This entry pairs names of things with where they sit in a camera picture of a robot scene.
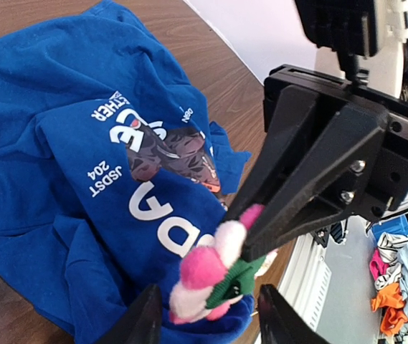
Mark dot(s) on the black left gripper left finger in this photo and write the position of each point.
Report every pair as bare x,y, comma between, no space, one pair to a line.
141,323

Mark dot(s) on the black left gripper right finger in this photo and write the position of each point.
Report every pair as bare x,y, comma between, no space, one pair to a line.
279,323

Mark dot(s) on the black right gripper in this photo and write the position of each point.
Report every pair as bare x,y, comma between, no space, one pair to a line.
332,150

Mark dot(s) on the pink flower plush brooch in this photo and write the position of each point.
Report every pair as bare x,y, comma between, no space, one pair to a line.
214,277

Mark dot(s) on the blue printed t-shirt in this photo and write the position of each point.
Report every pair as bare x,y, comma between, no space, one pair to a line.
110,169

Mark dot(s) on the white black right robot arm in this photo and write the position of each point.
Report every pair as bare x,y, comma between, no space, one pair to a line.
334,147

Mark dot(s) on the pile of clothes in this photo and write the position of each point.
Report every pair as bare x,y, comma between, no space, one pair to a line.
389,269

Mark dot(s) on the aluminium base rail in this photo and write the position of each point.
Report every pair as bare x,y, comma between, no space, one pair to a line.
331,288

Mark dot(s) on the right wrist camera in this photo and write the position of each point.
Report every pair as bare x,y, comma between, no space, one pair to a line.
365,42

